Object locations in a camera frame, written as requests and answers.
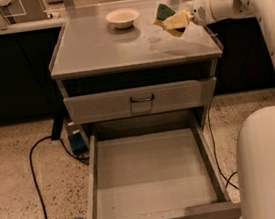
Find metal upper drawer handle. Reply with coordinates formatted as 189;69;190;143
129;94;155;104

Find open grey bottom drawer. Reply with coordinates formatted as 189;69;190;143
87;123;241;219

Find black cable on left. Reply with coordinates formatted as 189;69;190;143
25;130;98;219

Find grey drawer cabinet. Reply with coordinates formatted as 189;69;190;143
41;0;235;150

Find white ceramic bowl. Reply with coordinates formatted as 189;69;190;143
105;8;140;30

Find blue power box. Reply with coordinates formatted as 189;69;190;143
65;119;87;155

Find closed grey upper drawer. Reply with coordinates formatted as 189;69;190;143
64;77;216;124

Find black cable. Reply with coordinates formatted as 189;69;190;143
25;130;98;219
205;103;241;194

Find green and yellow sponge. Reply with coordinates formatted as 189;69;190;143
152;3;175;26

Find dark lab bench cabinets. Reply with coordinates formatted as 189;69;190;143
0;17;275;125

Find black cable on right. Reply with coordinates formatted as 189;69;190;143
205;103;241;194

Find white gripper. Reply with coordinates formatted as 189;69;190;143
162;0;216;38

